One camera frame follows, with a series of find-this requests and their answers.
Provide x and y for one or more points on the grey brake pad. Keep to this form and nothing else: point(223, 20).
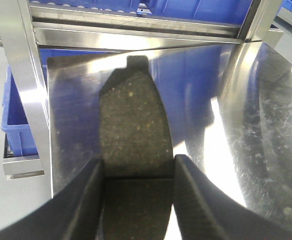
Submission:
point(137, 151)

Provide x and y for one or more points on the blue plastic bin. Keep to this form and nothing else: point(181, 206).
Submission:
point(219, 11)
point(113, 5)

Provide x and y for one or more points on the blue bin under table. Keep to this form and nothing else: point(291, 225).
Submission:
point(14, 120)

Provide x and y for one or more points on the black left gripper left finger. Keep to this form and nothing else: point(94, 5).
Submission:
point(72, 214)

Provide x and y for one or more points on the stainless steel rack frame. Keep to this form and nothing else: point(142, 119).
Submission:
point(25, 26)

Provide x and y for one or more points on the right blue plastic bin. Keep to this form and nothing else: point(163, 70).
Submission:
point(219, 11)

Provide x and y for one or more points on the left blue plastic bin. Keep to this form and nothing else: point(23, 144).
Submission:
point(113, 5)

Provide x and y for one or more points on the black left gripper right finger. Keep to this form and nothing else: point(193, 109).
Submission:
point(204, 212)

